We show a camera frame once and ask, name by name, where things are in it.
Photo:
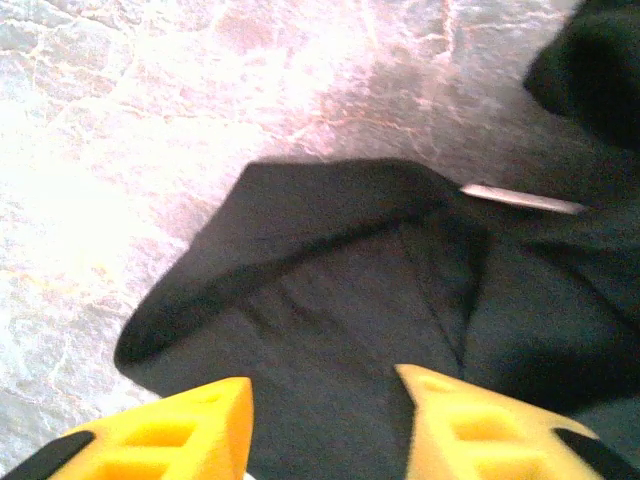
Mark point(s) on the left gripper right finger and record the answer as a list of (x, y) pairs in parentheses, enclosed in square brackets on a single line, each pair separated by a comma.
[(480, 435)]

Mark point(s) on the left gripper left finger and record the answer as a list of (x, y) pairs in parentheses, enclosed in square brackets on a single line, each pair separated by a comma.
[(165, 440)]

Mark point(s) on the black t-shirt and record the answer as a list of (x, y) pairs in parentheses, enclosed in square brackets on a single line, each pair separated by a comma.
[(350, 300)]

